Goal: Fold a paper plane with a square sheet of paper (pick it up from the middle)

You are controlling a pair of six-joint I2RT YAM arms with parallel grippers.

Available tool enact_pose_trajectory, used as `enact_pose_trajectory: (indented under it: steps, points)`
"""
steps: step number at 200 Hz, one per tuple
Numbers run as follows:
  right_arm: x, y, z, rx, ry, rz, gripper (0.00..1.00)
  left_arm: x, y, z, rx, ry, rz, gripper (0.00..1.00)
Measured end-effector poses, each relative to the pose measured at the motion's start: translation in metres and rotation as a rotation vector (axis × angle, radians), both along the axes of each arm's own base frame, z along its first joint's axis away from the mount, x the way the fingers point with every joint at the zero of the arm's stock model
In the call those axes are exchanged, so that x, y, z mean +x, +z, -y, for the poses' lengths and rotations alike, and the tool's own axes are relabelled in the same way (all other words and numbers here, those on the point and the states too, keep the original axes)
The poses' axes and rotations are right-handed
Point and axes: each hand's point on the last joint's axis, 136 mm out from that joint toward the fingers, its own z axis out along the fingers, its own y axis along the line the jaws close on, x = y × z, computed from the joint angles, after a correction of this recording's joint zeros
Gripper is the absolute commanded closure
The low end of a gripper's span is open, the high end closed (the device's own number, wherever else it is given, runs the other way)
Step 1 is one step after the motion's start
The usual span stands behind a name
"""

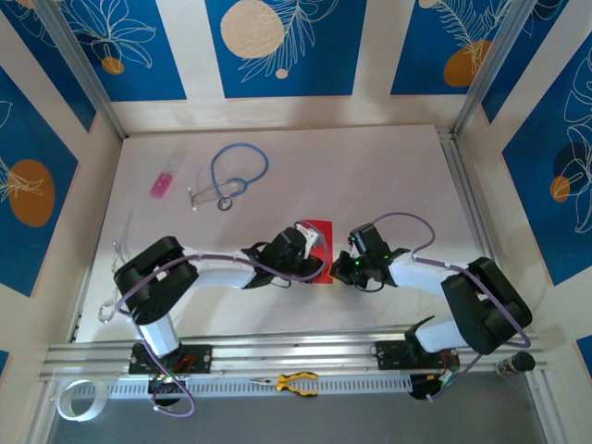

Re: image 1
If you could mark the red paper sheet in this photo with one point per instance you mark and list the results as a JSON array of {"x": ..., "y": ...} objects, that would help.
[{"x": 327, "y": 231}]

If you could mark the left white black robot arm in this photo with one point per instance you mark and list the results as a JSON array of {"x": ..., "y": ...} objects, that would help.
[{"x": 222, "y": 275}]

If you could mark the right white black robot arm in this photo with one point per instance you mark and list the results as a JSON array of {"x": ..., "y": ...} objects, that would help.
[{"x": 416, "y": 273}]

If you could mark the blue stethoscope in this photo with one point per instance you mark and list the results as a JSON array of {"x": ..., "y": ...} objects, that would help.
[{"x": 225, "y": 203}]

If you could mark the yellow black pliers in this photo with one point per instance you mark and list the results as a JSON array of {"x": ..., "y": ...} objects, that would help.
[{"x": 283, "y": 383}]

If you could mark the small pink clear bottle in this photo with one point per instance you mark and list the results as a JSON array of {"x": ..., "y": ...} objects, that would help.
[{"x": 161, "y": 185}]

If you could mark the right black control box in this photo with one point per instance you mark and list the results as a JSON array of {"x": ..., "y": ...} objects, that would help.
[{"x": 421, "y": 390}]

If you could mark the black control box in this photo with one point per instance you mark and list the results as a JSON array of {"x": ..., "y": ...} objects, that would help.
[
  {"x": 162, "y": 386},
  {"x": 421, "y": 390}
]

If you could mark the left black control box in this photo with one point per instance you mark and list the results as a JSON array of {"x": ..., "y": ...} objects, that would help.
[{"x": 162, "y": 386}]

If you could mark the silver metal scissors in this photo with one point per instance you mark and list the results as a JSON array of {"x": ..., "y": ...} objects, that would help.
[{"x": 105, "y": 314}]

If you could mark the small bottle with black cap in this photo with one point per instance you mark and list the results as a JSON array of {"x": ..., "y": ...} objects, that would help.
[{"x": 522, "y": 361}]

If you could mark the clear tape roll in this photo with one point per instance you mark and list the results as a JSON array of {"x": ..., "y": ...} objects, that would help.
[{"x": 102, "y": 398}]

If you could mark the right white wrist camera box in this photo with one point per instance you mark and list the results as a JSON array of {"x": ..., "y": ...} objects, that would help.
[{"x": 354, "y": 250}]

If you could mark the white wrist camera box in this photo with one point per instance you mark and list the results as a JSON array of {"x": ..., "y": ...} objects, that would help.
[
  {"x": 311, "y": 236},
  {"x": 354, "y": 250}
]

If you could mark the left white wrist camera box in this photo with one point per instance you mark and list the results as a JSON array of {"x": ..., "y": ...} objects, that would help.
[{"x": 311, "y": 236}]

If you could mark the aluminium frame rail with arm bases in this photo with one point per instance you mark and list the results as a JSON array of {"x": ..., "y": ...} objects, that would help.
[{"x": 300, "y": 351}]

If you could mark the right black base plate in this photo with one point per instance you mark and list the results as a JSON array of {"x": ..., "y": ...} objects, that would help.
[{"x": 388, "y": 356}]

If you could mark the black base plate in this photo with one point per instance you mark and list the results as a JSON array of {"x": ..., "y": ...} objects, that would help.
[
  {"x": 388, "y": 356},
  {"x": 201, "y": 358}
]

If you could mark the aluminium side rail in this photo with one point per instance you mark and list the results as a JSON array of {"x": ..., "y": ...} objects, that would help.
[{"x": 455, "y": 162}]

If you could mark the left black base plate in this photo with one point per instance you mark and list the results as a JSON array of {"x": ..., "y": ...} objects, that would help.
[{"x": 201, "y": 358}]

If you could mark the right aluminium corner post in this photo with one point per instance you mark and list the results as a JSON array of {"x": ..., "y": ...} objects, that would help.
[{"x": 485, "y": 69}]

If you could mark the aluminium corner post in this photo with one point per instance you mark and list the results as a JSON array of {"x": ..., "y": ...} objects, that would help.
[
  {"x": 78, "y": 65},
  {"x": 485, "y": 69}
]

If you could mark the left aluminium corner post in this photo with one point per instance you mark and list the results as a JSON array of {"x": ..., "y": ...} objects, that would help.
[{"x": 78, "y": 65}]

